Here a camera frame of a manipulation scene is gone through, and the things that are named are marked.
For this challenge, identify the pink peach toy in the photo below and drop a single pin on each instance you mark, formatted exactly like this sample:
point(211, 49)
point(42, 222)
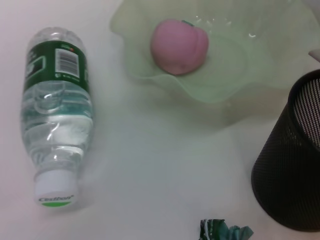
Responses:
point(177, 47)

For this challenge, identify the water bottle green label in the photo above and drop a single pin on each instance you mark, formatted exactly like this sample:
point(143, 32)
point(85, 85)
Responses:
point(57, 112)

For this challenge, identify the green plastic wrapper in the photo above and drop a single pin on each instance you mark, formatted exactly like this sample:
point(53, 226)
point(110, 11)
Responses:
point(220, 230)

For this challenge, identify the green translucent fruit plate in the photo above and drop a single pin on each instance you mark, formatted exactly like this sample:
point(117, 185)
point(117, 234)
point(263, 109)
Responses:
point(237, 62)

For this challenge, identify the black mesh pen holder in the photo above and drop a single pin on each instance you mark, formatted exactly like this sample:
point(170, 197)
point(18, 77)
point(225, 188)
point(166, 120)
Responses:
point(287, 162)

